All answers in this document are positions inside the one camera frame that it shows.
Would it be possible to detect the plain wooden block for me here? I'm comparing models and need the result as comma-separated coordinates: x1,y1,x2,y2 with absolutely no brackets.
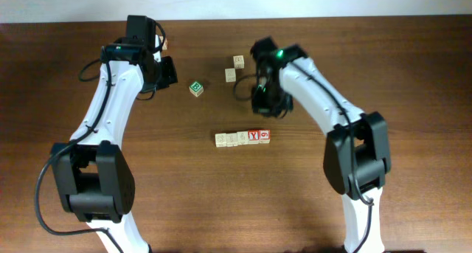
226,133,239,147
159,36,167,50

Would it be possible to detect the wooden block upper middle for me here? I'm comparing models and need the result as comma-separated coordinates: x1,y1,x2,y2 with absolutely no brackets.
233,55,245,69

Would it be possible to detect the red Y wooden block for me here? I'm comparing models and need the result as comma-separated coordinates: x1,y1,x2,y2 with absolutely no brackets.
248,130,260,145

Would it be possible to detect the blue bird picture block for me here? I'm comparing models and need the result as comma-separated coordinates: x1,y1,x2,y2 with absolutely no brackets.
259,130,271,144

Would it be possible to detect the wooden block below upper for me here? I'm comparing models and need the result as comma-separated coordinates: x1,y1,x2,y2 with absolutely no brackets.
225,68,237,83

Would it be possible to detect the wooden block blue side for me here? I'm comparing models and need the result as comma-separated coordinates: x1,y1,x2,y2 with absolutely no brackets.
215,133,227,148

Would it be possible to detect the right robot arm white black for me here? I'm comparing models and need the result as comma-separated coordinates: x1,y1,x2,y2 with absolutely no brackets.
250,37,392,252

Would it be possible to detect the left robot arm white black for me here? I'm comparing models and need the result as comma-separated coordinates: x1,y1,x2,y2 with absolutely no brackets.
45,15,178,252

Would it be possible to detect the green B wooden block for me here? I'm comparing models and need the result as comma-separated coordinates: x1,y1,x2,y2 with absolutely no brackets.
189,81,204,97

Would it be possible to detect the wooden block number four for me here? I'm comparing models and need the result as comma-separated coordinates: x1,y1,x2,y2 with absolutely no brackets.
237,131,249,145

